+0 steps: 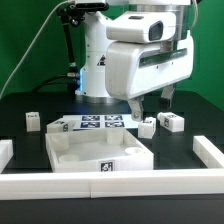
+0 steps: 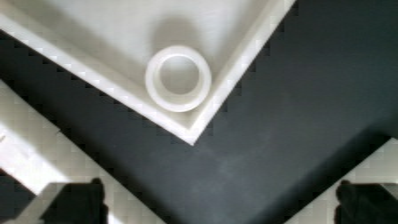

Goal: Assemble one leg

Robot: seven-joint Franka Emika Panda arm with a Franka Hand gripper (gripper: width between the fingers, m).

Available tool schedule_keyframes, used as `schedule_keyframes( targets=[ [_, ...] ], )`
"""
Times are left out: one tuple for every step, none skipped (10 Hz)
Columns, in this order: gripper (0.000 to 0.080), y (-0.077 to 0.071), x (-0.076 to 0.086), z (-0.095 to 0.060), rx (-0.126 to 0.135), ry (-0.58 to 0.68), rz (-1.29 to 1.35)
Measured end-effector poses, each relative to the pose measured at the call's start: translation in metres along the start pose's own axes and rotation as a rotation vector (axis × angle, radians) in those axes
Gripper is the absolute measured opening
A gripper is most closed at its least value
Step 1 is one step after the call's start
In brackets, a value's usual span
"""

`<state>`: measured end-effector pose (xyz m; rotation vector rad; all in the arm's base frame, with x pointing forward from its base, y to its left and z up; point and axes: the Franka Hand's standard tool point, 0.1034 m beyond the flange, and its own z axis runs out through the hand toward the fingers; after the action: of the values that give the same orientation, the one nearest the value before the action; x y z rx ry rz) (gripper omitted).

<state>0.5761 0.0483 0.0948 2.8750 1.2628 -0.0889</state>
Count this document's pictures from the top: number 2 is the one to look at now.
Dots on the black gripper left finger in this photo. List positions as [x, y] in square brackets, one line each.
[78, 207]

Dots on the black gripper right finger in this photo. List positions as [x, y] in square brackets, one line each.
[368, 203]

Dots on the white right fence block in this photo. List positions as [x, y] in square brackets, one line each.
[375, 171]

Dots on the white front fence rail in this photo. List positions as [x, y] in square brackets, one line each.
[44, 161]

